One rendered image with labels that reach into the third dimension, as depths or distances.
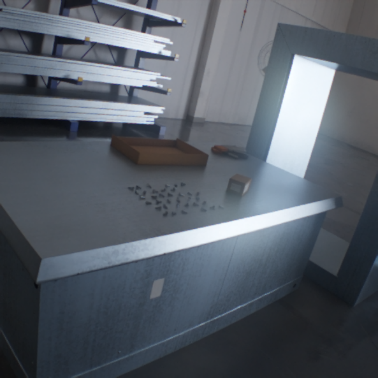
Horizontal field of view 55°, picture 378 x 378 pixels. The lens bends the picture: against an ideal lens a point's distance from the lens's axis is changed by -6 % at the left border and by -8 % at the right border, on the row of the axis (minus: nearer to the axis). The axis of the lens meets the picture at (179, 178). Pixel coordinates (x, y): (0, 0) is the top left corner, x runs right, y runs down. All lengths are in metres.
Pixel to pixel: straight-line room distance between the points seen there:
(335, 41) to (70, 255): 2.08
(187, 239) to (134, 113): 4.29
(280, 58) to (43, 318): 2.25
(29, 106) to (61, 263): 3.87
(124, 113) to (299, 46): 3.22
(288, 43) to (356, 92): 8.39
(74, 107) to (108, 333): 3.91
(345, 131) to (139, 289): 10.09
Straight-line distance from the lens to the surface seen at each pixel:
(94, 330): 1.32
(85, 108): 5.06
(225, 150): 2.40
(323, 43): 2.63
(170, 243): 1.21
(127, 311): 1.36
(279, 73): 2.77
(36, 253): 1.01
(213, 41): 7.37
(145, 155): 1.81
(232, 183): 1.71
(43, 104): 4.86
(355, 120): 11.01
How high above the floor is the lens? 1.18
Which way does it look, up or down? 18 degrees down
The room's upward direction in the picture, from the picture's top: 13 degrees clockwise
